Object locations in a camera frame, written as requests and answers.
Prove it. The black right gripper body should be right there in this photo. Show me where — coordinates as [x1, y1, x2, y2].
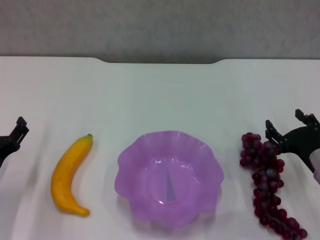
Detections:
[279, 126, 320, 174]

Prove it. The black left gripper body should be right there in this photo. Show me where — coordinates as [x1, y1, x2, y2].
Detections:
[0, 135, 20, 169]

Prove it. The dark red grape bunch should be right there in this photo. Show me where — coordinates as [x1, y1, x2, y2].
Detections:
[239, 132, 309, 240]

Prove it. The yellow banana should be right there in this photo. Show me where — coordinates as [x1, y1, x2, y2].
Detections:
[50, 133, 94, 218]

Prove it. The purple wavy plastic bowl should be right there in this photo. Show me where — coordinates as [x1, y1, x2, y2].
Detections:
[114, 129, 225, 230]

